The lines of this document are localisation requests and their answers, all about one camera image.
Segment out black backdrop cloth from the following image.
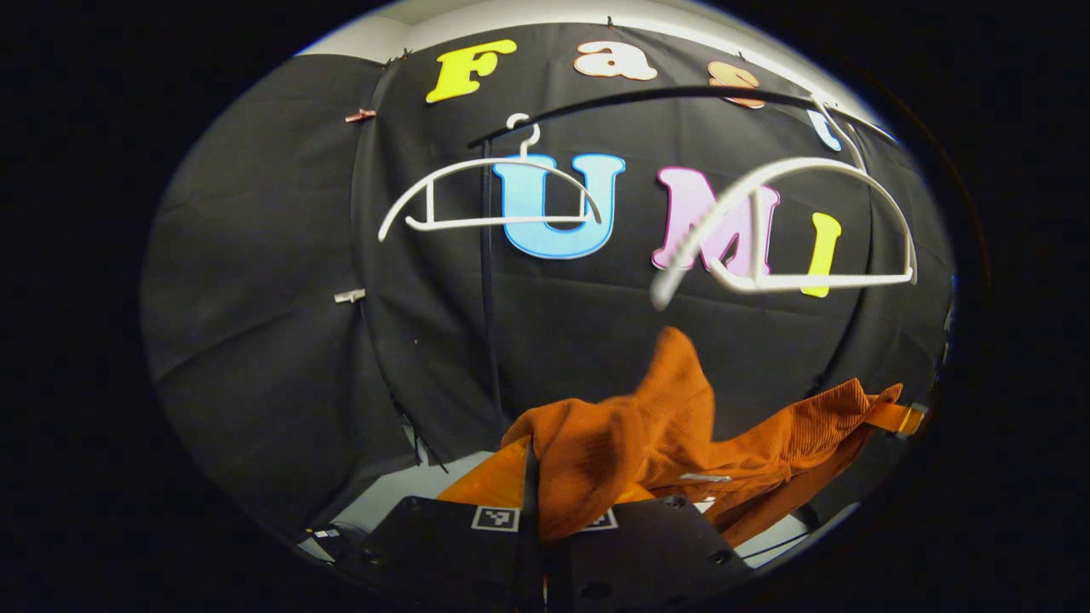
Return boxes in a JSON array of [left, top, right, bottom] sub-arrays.
[[141, 21, 955, 546]]

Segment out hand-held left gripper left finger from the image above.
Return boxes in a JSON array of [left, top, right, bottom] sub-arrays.
[[364, 437, 544, 601]]

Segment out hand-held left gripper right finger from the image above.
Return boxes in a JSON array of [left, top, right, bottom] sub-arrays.
[[545, 485, 754, 601]]

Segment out white clothes hanger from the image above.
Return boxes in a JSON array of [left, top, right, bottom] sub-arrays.
[[379, 113, 605, 243], [651, 94, 919, 312]]

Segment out orange corduroy jacket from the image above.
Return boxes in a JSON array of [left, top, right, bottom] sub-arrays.
[[501, 326, 905, 547]]

